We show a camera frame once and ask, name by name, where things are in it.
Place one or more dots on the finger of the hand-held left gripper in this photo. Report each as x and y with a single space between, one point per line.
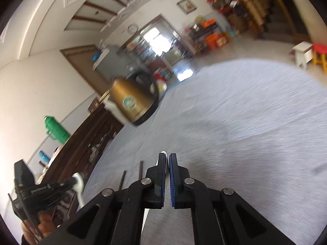
56 185
53 199

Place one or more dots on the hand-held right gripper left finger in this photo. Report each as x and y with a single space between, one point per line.
159 183

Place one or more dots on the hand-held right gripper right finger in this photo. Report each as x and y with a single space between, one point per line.
172 183

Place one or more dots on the person's left hand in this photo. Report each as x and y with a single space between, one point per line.
46 228

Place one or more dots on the teal water bottle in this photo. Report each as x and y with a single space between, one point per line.
44 156

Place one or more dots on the carved wooden sideboard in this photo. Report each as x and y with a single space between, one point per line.
84 143

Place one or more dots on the green thermos jug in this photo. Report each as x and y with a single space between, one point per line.
56 130

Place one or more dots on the white chest freezer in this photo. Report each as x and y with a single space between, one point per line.
115 113

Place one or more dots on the bronze electric kettle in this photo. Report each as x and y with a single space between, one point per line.
132 102

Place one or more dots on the grey tablecloth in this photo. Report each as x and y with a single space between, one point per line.
242 132

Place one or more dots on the wooden chair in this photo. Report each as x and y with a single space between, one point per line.
94 104

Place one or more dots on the brown curtained door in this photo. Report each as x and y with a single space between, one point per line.
81 63

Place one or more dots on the grey refrigerator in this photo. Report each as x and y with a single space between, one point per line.
112 63

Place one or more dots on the orange printed box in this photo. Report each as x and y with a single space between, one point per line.
217 40

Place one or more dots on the dark wooden side table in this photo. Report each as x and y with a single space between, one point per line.
201 33

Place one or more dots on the flat orange box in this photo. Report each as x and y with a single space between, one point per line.
210 23

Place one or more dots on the small white stool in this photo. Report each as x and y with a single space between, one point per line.
302 48

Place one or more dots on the wooden stair railing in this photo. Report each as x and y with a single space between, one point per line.
255 7

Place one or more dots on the yellow stool with red seat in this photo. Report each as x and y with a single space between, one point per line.
320 48

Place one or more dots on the cream sofa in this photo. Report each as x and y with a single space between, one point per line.
304 17

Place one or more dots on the round wall clock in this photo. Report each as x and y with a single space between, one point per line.
132 28

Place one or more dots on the framed wall picture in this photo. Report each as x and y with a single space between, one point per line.
187 5

